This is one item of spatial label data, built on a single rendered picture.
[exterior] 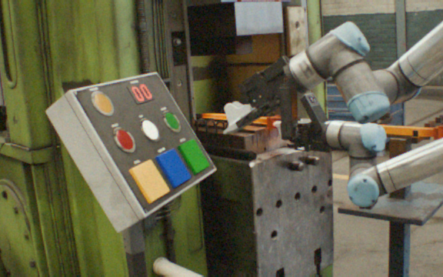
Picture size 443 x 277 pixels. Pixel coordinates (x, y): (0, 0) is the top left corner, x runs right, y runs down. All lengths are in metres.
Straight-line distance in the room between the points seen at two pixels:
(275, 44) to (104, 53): 0.66
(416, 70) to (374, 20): 8.67
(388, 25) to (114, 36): 8.41
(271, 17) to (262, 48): 0.33
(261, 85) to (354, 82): 0.20
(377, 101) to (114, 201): 0.53
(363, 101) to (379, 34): 8.71
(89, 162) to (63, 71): 0.79
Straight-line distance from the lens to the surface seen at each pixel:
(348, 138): 1.41
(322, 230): 1.81
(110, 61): 1.47
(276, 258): 1.65
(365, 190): 1.28
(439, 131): 1.69
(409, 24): 9.49
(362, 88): 1.02
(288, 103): 1.10
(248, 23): 1.55
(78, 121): 1.02
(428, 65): 1.08
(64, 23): 1.79
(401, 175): 1.29
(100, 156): 1.01
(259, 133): 1.59
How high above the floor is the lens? 1.28
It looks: 11 degrees down
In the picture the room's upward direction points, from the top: 4 degrees counter-clockwise
